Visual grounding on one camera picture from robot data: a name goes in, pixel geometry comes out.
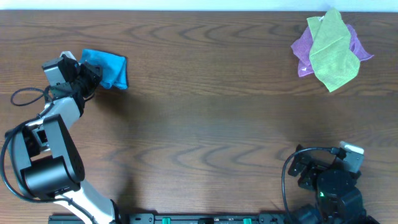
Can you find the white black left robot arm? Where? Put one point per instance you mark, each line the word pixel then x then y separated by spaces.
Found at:
pixel 44 158

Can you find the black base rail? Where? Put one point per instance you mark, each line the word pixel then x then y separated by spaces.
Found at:
pixel 230 218

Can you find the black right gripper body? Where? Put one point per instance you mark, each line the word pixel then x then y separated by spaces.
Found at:
pixel 314 167

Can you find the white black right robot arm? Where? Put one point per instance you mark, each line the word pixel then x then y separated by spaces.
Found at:
pixel 332 173

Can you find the green microfiber cloth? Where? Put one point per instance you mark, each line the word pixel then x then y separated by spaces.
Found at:
pixel 332 61

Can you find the purple microfiber cloth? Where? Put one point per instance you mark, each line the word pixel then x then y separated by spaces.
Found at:
pixel 301 49

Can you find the blue microfiber cloth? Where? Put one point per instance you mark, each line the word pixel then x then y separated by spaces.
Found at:
pixel 114 68

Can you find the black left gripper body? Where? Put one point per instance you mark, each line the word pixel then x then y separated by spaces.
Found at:
pixel 93 73

